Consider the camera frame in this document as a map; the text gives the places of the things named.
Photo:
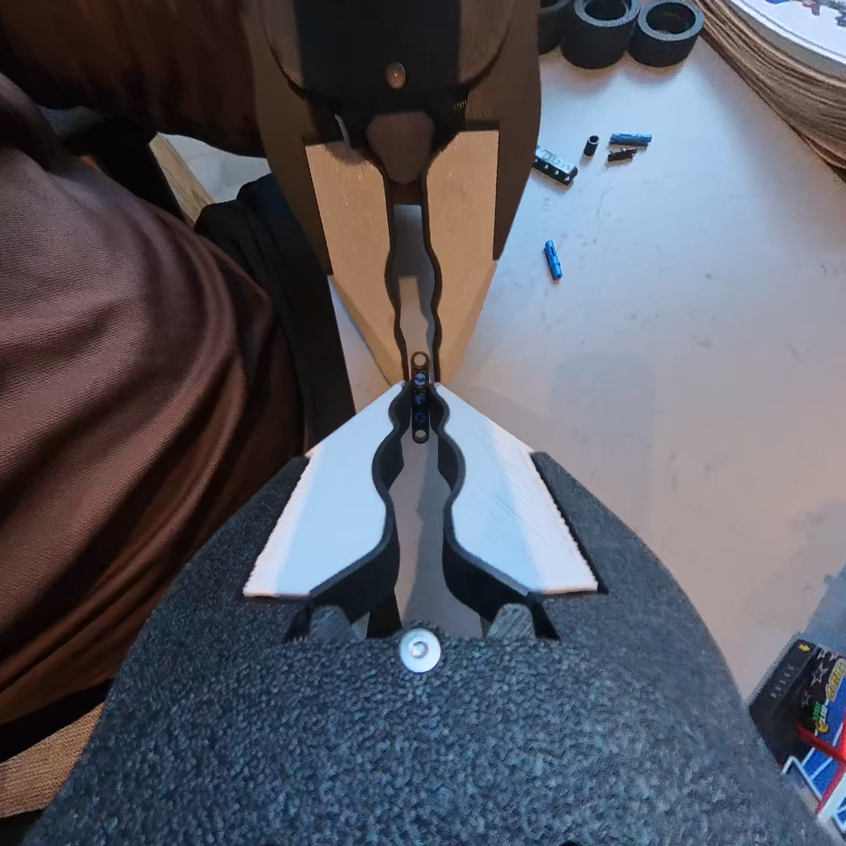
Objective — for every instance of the long black toy beam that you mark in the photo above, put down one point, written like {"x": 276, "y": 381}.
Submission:
{"x": 555, "y": 165}
{"x": 420, "y": 355}

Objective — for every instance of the black toy bushing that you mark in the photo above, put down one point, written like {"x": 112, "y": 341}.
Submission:
{"x": 590, "y": 147}

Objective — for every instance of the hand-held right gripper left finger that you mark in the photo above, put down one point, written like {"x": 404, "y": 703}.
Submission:
{"x": 317, "y": 529}

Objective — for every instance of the group of black rubber tyres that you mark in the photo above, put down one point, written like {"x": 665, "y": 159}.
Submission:
{"x": 595, "y": 49}

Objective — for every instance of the wooden table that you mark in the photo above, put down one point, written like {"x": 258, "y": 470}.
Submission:
{"x": 185, "y": 178}

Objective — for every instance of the white desk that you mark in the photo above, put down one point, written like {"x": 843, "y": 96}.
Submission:
{"x": 694, "y": 396}

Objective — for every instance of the person's left forearm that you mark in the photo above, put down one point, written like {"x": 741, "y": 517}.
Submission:
{"x": 132, "y": 59}

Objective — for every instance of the open instruction booklet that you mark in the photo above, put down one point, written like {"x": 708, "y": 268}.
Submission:
{"x": 780, "y": 59}

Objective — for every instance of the black toy connector pin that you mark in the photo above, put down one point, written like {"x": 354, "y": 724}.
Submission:
{"x": 622, "y": 154}

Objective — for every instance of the person's left hand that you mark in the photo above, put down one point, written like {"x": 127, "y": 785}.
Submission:
{"x": 400, "y": 149}

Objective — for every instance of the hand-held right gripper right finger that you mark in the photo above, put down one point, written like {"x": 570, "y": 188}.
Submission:
{"x": 515, "y": 522}

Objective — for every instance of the red toy brick car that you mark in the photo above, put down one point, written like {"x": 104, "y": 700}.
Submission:
{"x": 813, "y": 727}

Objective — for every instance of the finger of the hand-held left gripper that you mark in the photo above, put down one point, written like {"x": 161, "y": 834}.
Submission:
{"x": 462, "y": 231}
{"x": 350, "y": 231}

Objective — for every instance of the person's brown sweater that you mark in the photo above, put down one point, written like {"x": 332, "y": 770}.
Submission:
{"x": 119, "y": 429}

